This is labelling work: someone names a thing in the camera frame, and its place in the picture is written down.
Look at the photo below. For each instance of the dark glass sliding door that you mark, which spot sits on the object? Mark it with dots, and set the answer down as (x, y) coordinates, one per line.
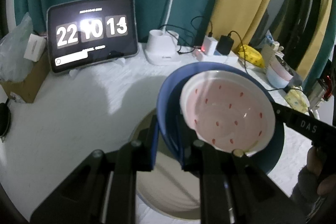
(291, 3)

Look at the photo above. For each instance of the cardboard box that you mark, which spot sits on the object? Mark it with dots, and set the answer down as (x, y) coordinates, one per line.
(29, 82)

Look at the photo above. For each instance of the black round pad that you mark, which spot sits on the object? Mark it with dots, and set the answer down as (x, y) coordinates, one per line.
(4, 119)

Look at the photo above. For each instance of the white textured tablecloth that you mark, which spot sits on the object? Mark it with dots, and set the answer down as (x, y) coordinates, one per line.
(78, 121)

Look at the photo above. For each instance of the tablet with clock display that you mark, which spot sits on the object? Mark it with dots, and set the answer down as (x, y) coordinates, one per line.
(92, 29)

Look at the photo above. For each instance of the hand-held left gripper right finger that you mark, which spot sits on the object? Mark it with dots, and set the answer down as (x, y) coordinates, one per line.
(182, 153)

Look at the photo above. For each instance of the clear plastic bag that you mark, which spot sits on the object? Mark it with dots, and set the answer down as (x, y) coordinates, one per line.
(13, 50)

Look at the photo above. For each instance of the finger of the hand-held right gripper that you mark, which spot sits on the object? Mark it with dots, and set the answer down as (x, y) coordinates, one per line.
(284, 112)

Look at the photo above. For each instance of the small white box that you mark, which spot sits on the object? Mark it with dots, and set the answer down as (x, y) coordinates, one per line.
(34, 47)

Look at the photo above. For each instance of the narrow yellow curtain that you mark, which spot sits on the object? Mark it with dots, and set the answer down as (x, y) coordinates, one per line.
(315, 29)

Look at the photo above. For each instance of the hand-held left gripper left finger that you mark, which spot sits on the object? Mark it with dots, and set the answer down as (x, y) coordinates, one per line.
(155, 145)

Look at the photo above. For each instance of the person's right forearm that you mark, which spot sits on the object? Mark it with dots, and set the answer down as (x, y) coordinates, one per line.
(304, 183)

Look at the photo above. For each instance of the yellow sponge cloth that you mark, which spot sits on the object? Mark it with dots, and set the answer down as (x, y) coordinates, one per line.
(296, 100)

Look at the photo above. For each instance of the white desk lamp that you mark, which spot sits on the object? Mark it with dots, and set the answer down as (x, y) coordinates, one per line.
(162, 48)

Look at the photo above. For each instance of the yellow snack packet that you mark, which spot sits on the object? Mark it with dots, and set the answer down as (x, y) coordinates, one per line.
(252, 56)

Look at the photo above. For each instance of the white power strip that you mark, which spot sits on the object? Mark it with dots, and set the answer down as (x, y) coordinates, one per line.
(223, 58)

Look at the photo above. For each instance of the black charger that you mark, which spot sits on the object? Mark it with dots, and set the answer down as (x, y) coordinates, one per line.
(225, 45)

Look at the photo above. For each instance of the narrow teal curtain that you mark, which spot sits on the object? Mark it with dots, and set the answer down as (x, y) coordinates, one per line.
(329, 50)

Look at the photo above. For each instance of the white charger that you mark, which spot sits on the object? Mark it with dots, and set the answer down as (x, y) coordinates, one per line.
(210, 45)

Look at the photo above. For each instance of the pink spotted bowl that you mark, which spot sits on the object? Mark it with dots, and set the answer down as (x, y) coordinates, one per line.
(228, 119)

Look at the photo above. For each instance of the person's right hand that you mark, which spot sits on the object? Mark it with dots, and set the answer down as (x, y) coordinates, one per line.
(312, 159)

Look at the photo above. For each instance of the beige plate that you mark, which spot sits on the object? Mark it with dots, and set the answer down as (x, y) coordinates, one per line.
(168, 187)

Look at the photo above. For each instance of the steel tumbler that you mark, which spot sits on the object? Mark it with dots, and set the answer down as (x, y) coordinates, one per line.
(315, 94)

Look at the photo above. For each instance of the pale pink bowl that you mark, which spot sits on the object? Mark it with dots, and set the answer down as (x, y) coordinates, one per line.
(279, 69)

